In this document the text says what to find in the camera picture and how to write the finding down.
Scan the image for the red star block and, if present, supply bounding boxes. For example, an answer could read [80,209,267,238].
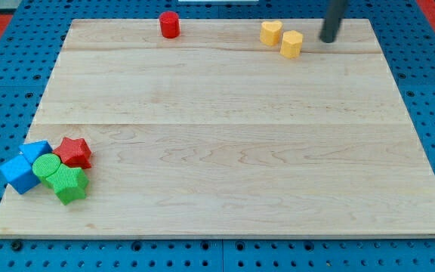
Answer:
[53,137,91,169]

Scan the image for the green cylinder block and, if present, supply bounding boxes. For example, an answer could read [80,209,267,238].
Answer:
[32,153,61,188]

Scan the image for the green star block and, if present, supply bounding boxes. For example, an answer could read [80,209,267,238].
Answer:
[47,164,89,206]

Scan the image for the yellow heart block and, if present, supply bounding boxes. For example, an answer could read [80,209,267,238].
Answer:
[260,20,283,46]

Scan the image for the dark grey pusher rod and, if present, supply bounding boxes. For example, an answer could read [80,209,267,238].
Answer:
[319,0,349,43]

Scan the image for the yellow hexagon block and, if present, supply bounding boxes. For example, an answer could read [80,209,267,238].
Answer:
[279,30,304,59]

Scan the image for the blue cube block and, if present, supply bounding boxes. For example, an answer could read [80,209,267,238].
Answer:
[0,155,40,194]

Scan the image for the red cylinder block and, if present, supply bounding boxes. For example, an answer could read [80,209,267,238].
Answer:
[159,11,180,39]

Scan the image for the blue triangle block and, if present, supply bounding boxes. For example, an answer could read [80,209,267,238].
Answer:
[19,141,53,165]

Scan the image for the light wooden board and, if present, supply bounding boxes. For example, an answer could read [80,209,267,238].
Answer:
[0,19,435,240]

